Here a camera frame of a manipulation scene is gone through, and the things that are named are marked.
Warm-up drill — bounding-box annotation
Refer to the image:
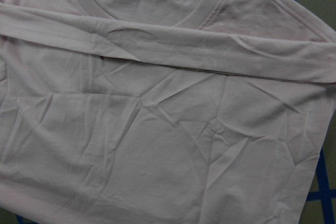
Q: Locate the pink Snoopy t-shirt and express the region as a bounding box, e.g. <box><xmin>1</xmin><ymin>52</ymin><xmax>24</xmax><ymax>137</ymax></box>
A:
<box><xmin>1</xmin><ymin>0</ymin><xmax>335</xmax><ymax>223</ymax></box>

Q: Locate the blue tape line crosswise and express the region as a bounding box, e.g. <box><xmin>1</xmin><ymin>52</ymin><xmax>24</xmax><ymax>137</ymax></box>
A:
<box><xmin>300</xmin><ymin>188</ymin><xmax>335</xmax><ymax>223</ymax></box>

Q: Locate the blue tape line lengthwise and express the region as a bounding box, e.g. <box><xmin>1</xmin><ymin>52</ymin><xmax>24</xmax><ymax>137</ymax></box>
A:
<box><xmin>279</xmin><ymin>0</ymin><xmax>334</xmax><ymax>224</ymax></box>

